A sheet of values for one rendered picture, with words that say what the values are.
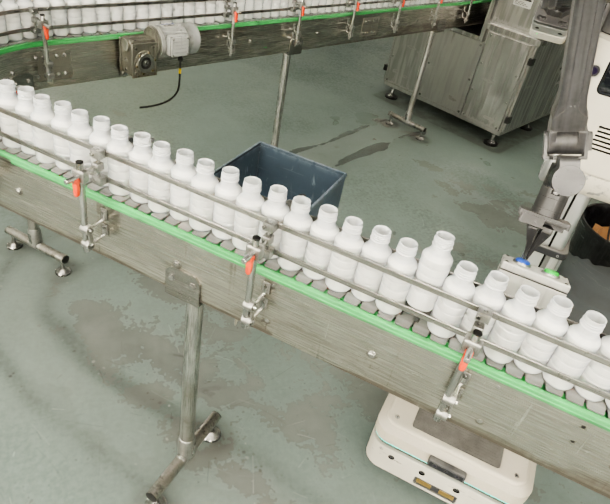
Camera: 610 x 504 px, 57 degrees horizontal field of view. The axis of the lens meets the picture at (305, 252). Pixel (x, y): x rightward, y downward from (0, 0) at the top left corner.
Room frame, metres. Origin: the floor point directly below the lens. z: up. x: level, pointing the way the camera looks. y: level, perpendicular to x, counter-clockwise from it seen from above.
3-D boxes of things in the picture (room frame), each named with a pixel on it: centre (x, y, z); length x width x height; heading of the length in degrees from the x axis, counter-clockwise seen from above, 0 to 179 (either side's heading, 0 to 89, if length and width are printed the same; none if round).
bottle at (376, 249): (0.92, -0.14, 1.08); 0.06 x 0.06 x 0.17
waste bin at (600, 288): (2.16, -1.38, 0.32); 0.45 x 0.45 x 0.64
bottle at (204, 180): (1.05, 0.25, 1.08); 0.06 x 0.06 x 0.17
